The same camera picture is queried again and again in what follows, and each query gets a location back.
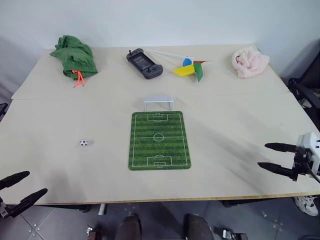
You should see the white sneaker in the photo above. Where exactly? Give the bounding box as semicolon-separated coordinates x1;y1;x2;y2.
293;195;320;217

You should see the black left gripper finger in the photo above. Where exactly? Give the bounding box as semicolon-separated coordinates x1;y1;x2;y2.
0;170;31;191
13;188;49;213

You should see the white miniature goal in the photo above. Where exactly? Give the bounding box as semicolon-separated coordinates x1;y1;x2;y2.
143;96;175;112

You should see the dark rounded shape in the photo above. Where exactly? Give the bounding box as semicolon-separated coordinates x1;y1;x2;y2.
116;213;143;240
183;213;215;240

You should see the dark grey handheld game controller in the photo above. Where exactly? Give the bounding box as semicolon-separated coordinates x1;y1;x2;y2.
125;48;164;80

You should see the black table foot bar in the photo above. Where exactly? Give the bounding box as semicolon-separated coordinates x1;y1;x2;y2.
221;197;297;208
41;204;91;214

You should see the colourful pinwheel with white stick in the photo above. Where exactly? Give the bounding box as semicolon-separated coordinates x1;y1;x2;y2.
144;48;213;83

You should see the black object at table side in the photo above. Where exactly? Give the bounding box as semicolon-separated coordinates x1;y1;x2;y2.
0;102;8;123

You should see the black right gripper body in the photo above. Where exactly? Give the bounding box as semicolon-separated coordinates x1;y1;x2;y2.
291;146;316;182

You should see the pink fluffy towel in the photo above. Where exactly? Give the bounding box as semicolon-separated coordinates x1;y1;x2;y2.
231;46;270;80

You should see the small black silver floor bracket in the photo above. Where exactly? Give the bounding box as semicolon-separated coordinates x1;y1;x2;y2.
85;224;99;240

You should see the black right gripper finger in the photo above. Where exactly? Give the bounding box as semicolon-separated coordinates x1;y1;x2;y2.
264;142;298;153
257;161;299;182

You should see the black silver floor device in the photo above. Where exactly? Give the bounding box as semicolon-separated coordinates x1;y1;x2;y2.
213;225;248;240

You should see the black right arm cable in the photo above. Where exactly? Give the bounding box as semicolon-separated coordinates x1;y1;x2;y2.
306;159;320;184

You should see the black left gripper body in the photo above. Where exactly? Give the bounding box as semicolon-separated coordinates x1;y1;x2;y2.
0;196;21;221

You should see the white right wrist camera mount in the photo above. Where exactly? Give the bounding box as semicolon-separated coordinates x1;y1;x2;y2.
295;131;320;177

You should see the green soccer field mat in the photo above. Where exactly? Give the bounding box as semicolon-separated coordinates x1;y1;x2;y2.
128;110;192;171

